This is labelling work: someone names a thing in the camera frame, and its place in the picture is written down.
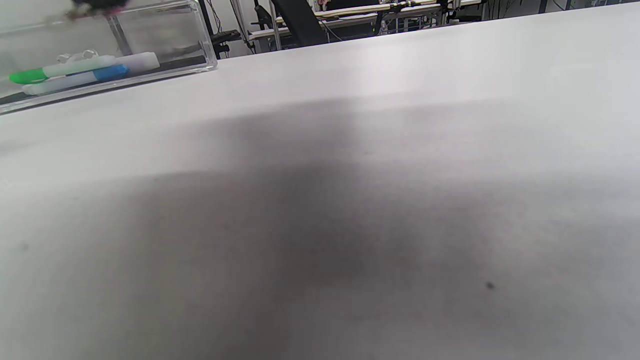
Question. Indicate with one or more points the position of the person's left hand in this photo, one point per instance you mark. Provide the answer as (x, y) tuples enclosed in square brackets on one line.
[(100, 5)]

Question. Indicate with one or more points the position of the green highlighter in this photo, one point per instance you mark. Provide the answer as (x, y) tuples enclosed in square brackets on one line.
[(80, 66)]

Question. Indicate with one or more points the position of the clear acrylic drawer box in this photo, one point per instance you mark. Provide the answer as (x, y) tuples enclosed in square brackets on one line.
[(165, 35)]

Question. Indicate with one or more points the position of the blue highlighter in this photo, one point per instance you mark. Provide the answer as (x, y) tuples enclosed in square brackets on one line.
[(60, 84)]

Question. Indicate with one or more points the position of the green highlighter cap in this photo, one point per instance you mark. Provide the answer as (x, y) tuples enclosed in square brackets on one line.
[(27, 76)]

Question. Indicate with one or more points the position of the black office chair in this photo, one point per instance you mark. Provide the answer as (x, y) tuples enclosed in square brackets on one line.
[(300, 22)]

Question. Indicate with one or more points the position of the long background workbench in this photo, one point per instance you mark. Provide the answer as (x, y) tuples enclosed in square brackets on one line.
[(360, 20)]

